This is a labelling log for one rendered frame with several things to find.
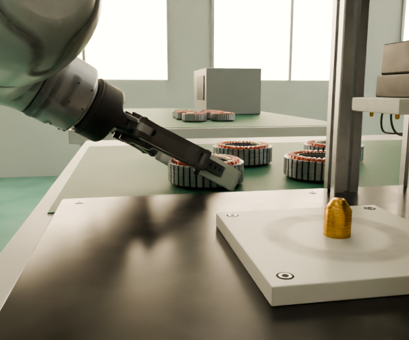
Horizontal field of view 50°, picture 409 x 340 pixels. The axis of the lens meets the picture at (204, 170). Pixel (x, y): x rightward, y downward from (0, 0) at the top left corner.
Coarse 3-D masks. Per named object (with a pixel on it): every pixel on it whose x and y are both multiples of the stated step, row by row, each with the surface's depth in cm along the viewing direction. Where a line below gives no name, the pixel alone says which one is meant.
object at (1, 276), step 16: (96, 144) 114; (112, 144) 114; (128, 144) 114; (64, 176) 72; (48, 192) 61; (48, 208) 52; (32, 224) 46; (16, 240) 41; (32, 240) 41; (0, 256) 37; (16, 256) 37; (0, 272) 34; (16, 272) 34; (0, 288) 31; (0, 304) 29
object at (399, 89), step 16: (384, 48) 33; (400, 48) 31; (384, 64) 33; (400, 64) 32; (384, 80) 33; (400, 80) 31; (384, 96) 33; (400, 96) 32; (384, 112) 30; (400, 112) 28
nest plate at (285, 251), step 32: (224, 224) 35; (256, 224) 35; (288, 224) 35; (320, 224) 35; (352, 224) 35; (384, 224) 35; (256, 256) 28; (288, 256) 28; (320, 256) 28; (352, 256) 28; (384, 256) 28; (288, 288) 24; (320, 288) 24; (352, 288) 25; (384, 288) 25
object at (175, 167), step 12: (216, 156) 68; (228, 156) 67; (168, 168) 64; (180, 168) 61; (192, 168) 60; (240, 168) 63; (168, 180) 65; (180, 180) 61; (192, 180) 60; (204, 180) 60; (240, 180) 63
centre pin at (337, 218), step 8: (336, 200) 31; (344, 200) 31; (328, 208) 32; (336, 208) 31; (344, 208) 31; (328, 216) 32; (336, 216) 31; (344, 216) 31; (328, 224) 32; (336, 224) 31; (344, 224) 31; (328, 232) 32; (336, 232) 31; (344, 232) 31
